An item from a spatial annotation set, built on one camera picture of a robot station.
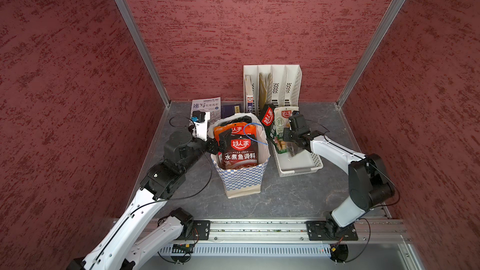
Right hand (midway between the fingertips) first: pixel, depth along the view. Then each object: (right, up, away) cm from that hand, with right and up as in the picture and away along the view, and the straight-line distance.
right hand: (287, 134), depth 94 cm
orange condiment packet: (-25, +4, -12) cm, 28 cm away
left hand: (-32, +4, -29) cm, 43 cm away
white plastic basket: (+9, -14, -1) cm, 17 cm away
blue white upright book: (-20, +21, -2) cm, 29 cm away
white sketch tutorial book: (-44, +17, +24) cm, 52 cm away
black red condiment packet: (-12, +10, -5) cm, 16 cm away
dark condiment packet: (-24, -7, -9) cm, 27 cm away
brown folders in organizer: (-11, +27, +6) cm, 30 cm away
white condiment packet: (-3, +10, +1) cm, 10 cm away
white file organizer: (+4, +30, +20) cm, 36 cm away
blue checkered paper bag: (-21, -17, -21) cm, 35 cm away
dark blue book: (-33, +13, +20) cm, 41 cm away
